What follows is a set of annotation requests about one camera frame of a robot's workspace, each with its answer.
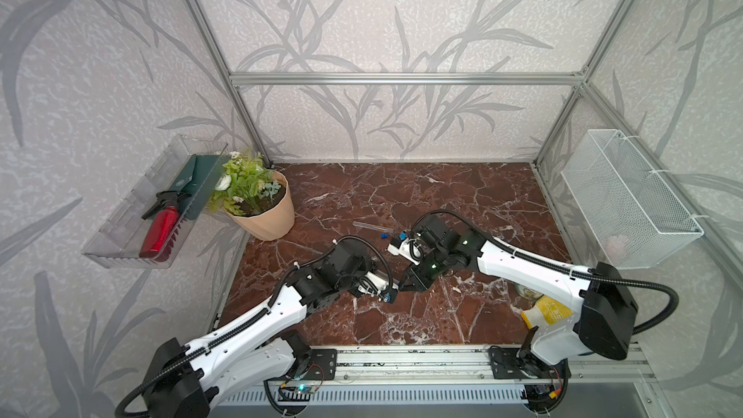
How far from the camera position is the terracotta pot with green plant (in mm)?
772

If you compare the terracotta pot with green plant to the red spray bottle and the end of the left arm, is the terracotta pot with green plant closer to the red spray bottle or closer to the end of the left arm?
the red spray bottle

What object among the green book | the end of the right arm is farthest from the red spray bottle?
the end of the right arm

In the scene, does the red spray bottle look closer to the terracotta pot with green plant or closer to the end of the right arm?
the terracotta pot with green plant

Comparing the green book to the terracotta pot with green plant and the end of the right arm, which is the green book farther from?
the end of the right arm

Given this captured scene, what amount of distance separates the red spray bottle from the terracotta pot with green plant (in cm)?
10

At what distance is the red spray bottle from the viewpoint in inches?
22.1

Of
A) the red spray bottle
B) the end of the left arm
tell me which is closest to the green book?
the red spray bottle

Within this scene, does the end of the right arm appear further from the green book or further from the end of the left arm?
the green book

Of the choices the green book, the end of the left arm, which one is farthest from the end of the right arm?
the green book

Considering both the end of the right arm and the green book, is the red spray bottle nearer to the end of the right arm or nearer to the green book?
the green book

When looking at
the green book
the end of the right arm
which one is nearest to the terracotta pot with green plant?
the green book

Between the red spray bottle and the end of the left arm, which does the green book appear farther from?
the end of the left arm

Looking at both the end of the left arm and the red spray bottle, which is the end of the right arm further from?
the red spray bottle
